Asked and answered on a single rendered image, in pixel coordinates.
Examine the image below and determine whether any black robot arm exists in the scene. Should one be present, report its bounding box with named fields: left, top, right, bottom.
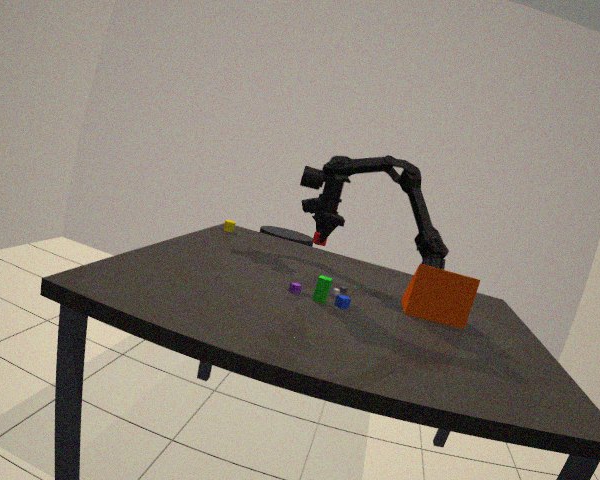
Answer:
left=300, top=155, right=449, bottom=270

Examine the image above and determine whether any green block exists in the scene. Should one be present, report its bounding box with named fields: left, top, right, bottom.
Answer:
left=312, top=289, right=329, bottom=303
left=316, top=275, right=333, bottom=293

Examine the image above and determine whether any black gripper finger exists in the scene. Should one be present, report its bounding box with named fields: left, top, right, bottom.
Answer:
left=318, top=220, right=338, bottom=243
left=312, top=216, right=322, bottom=233

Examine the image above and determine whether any purple block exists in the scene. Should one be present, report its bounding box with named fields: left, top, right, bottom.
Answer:
left=288, top=283, right=302, bottom=294

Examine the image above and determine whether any blue block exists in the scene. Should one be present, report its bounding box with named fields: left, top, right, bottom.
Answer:
left=335, top=295, right=351, bottom=309

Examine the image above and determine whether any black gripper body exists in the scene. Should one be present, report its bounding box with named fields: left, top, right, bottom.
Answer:
left=309, top=191, right=345, bottom=226

